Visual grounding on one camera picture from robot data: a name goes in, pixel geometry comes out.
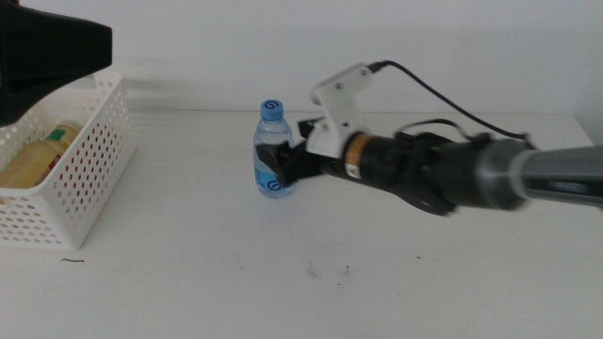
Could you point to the white perforated plastic basket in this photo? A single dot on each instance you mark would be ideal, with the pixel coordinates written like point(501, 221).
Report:
point(89, 188)

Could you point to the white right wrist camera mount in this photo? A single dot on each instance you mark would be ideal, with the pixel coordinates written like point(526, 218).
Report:
point(341, 108)

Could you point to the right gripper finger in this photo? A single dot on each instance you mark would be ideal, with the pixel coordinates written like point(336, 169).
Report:
point(275, 160)
point(311, 128)

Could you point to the yellow tea bottle white cap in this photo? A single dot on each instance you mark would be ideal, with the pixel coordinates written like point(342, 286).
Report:
point(33, 165)

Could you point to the red cola can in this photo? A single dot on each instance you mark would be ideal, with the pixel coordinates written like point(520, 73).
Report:
point(56, 161)

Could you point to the small black thread scrap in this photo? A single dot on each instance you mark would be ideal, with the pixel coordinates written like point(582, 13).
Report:
point(73, 260)

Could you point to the clear water bottle blue cap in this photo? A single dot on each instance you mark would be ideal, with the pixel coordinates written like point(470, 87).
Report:
point(272, 127)

